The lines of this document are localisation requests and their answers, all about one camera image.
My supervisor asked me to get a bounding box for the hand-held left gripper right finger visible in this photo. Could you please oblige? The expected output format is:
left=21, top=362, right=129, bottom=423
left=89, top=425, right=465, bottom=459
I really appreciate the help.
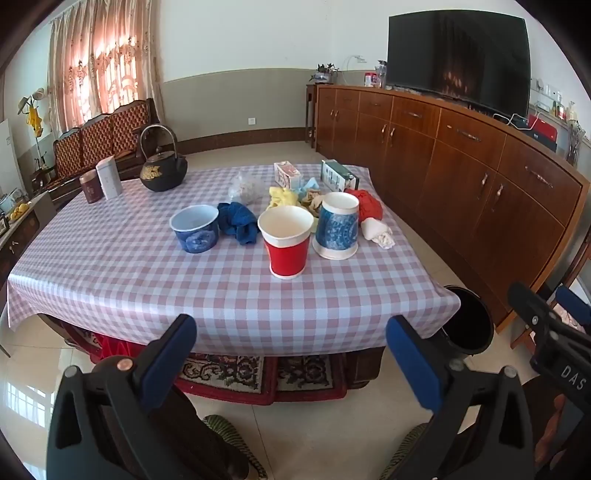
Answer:
left=385, top=315, right=536, bottom=480

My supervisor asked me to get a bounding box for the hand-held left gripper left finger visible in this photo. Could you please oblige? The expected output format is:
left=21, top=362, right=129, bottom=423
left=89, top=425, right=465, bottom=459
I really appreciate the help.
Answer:
left=46, top=314, right=199, bottom=480

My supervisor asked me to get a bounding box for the beige paper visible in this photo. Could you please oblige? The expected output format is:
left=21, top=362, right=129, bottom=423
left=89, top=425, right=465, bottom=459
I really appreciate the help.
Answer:
left=299, top=191, right=326, bottom=217

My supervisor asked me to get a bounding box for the green white carton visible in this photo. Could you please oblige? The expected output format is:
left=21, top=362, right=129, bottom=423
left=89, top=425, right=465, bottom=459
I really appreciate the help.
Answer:
left=321, top=159, right=358, bottom=192

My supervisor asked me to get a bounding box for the yellow garment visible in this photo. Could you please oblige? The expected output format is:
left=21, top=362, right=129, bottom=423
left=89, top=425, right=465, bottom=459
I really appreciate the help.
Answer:
left=25, top=106, right=44, bottom=137

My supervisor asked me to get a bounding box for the light blue plastic bag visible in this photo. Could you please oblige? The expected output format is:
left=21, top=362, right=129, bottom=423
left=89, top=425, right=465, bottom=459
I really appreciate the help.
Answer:
left=295, top=178, right=324, bottom=199

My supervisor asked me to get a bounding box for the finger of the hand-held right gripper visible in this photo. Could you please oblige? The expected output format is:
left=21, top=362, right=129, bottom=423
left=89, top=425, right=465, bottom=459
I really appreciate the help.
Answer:
left=508, top=281, right=591, bottom=352
left=555, top=285, right=591, bottom=326

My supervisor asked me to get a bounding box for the short blue paper cup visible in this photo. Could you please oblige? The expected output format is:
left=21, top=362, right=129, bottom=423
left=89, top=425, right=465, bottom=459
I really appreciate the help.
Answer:
left=169, top=205, right=221, bottom=254

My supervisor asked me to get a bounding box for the small potted plant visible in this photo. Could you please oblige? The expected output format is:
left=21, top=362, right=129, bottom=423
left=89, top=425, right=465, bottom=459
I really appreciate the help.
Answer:
left=308, top=63, right=340, bottom=85

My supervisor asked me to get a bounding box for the black cast iron teapot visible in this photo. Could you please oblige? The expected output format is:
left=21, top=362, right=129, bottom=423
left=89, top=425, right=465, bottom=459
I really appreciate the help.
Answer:
left=139, top=124, right=188, bottom=192

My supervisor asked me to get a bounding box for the white tissue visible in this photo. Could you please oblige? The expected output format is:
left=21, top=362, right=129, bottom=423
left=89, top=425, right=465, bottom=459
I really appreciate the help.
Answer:
left=360, top=218, right=395, bottom=250

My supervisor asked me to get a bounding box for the black trash bin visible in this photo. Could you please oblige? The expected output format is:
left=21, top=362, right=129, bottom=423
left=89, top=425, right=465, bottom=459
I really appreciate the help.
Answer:
left=441, top=285, right=495, bottom=358

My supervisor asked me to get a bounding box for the wooden lattice bench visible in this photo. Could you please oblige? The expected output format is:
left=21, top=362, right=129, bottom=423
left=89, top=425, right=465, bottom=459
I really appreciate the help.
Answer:
left=32, top=98, right=160, bottom=204

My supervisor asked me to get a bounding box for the red patterned rug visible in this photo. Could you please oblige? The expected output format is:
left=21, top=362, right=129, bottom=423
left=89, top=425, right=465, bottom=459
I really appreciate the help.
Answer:
left=69, top=332, right=352, bottom=407

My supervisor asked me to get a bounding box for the glass vase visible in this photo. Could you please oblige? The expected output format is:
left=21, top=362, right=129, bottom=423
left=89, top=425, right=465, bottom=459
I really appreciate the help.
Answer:
left=566, top=119, right=583, bottom=167

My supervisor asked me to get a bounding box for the coat stand with hats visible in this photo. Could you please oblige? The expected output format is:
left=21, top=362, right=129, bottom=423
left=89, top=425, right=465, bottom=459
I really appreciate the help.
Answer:
left=16, top=88, right=47, bottom=167

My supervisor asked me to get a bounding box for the pink checked tablecloth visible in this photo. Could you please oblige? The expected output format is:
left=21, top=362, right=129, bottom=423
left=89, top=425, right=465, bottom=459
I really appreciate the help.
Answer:
left=7, top=164, right=462, bottom=358

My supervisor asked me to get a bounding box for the red gift bag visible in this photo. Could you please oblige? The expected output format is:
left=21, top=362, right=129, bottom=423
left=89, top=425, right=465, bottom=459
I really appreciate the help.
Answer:
left=99, top=335, right=144, bottom=360

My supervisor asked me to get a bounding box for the white tin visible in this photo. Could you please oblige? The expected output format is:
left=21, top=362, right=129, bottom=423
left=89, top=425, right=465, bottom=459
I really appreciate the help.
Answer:
left=95, top=156, right=123, bottom=200

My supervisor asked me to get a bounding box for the red paper cup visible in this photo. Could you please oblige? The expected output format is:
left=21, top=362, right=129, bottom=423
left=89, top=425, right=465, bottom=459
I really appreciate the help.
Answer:
left=257, top=206, right=315, bottom=280

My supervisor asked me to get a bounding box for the small red white carton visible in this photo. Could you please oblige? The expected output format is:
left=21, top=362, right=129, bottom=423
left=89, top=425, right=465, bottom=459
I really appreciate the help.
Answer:
left=273, top=161, right=303, bottom=188

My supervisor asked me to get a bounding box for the clear plastic bag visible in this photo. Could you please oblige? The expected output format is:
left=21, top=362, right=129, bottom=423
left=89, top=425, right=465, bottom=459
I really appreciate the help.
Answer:
left=229, top=171, right=269, bottom=205

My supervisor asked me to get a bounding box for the low wooden cabinet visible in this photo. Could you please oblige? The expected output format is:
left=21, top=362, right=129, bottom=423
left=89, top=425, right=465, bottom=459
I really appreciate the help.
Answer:
left=0, top=191, right=57, bottom=273

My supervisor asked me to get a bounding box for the dark red tin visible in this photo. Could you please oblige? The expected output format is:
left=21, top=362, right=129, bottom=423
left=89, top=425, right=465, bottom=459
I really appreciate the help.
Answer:
left=78, top=169, right=105, bottom=205

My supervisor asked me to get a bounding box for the red box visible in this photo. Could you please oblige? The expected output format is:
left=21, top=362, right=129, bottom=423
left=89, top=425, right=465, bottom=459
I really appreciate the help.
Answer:
left=526, top=114, right=559, bottom=151

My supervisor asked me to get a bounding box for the blue cloth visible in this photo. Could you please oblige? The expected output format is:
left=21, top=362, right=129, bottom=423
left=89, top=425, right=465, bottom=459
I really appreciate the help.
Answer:
left=217, top=202, right=259, bottom=246

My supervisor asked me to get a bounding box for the pink patterned curtain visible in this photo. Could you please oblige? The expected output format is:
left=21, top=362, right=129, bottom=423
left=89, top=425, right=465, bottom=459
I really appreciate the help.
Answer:
left=48, top=0, right=164, bottom=134

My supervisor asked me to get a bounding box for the yellow cloth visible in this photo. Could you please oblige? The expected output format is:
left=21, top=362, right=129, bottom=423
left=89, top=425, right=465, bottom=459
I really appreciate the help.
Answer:
left=269, top=186, right=301, bottom=210

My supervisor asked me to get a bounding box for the black television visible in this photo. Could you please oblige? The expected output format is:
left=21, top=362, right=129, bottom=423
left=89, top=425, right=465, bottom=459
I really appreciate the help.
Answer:
left=385, top=10, right=532, bottom=120

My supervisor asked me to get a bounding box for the red cloth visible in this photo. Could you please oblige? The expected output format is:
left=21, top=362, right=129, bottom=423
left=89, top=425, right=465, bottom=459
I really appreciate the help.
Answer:
left=344, top=188, right=385, bottom=224

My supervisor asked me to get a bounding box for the brown wooden sideboard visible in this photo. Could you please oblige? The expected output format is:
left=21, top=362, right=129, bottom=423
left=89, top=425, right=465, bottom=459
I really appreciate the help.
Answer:
left=314, top=83, right=591, bottom=333

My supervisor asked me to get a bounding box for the tall blue white paper cup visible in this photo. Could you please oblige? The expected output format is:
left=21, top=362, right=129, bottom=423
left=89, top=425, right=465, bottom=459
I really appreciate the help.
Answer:
left=312, top=191, right=360, bottom=260

